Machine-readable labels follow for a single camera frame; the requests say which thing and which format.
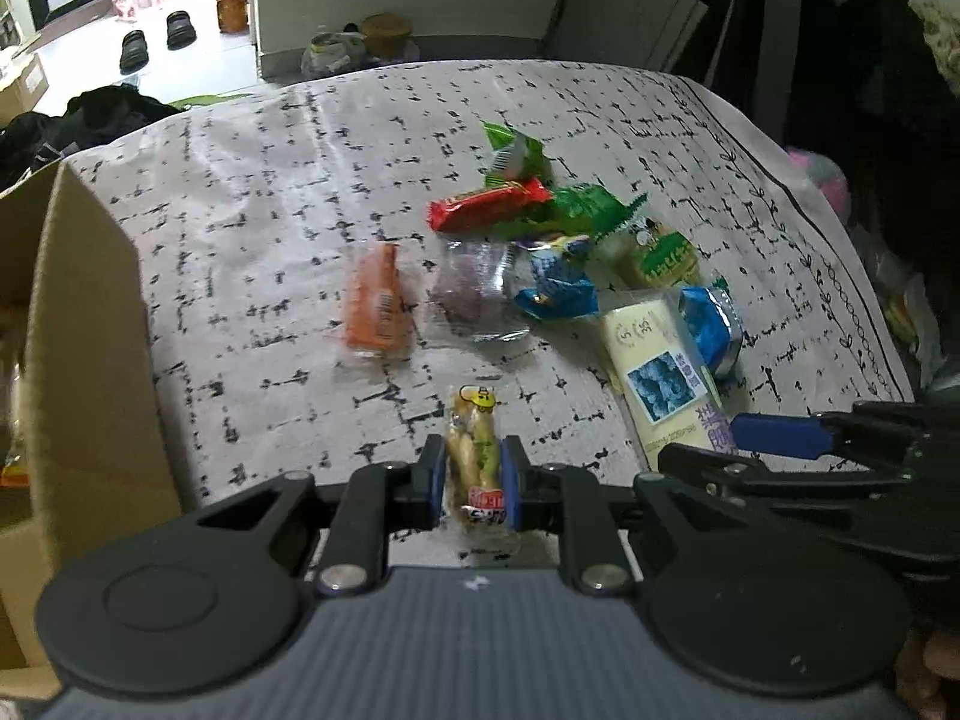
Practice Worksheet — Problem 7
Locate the brown wicker basket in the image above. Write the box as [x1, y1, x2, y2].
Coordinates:
[359, 11, 413, 62]

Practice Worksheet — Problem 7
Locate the brown cardboard box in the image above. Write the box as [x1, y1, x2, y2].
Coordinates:
[2, 163, 181, 700]

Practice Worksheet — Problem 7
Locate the clear purple snack packet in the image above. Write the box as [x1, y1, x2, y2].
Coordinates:
[427, 239, 527, 344]

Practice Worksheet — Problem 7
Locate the red candy bar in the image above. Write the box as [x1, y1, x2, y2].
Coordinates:
[428, 179, 553, 234]

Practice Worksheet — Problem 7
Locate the yellow-green snack stick packet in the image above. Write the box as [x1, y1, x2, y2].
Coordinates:
[443, 380, 506, 543]

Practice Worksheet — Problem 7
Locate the green cartoon rug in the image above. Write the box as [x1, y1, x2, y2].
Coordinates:
[171, 93, 249, 110]

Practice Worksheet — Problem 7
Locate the grey plastic bag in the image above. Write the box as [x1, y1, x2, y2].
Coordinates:
[301, 26, 368, 80]

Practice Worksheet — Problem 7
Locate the orange snack packet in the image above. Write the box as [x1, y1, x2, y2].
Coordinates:
[343, 241, 409, 358]

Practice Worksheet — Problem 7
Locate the pink plush toy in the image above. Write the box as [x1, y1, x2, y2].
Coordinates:
[788, 148, 851, 224]

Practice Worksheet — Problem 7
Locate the green cookie packet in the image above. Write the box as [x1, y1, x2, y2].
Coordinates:
[597, 216, 701, 289]

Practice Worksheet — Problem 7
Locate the blue snack wrapper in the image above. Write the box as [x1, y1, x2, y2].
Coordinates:
[511, 234, 599, 322]

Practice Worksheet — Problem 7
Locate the patterned white bed sheet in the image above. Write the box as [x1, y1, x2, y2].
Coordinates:
[0, 58, 918, 706]

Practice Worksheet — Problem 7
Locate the left black slipper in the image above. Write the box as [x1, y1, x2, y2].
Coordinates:
[119, 29, 149, 75]

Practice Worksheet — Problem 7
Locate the small cardboard box floor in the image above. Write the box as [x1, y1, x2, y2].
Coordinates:
[0, 54, 49, 127]

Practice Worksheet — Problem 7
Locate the small green candy wrapper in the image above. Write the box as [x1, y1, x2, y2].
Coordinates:
[483, 122, 553, 187]

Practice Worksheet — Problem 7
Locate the black slipper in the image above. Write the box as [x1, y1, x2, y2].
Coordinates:
[166, 10, 197, 50]
[119, 29, 149, 75]

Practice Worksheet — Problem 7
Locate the blue foil snack pack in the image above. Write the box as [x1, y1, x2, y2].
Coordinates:
[679, 284, 743, 379]

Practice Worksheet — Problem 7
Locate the green candy packet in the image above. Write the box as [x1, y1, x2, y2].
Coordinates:
[508, 184, 647, 239]

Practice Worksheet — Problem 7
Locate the black clothes pile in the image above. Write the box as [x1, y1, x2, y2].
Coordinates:
[0, 85, 179, 190]

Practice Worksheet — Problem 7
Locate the right hand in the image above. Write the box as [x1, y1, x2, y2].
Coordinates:
[895, 632, 960, 720]

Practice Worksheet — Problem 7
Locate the hanging black coat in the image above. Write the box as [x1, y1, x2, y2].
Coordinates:
[674, 0, 958, 325]

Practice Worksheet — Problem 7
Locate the long cream biscuit pack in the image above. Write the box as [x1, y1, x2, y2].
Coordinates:
[597, 293, 736, 472]

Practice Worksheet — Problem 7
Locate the right black slipper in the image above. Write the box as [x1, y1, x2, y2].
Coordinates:
[166, 10, 197, 50]

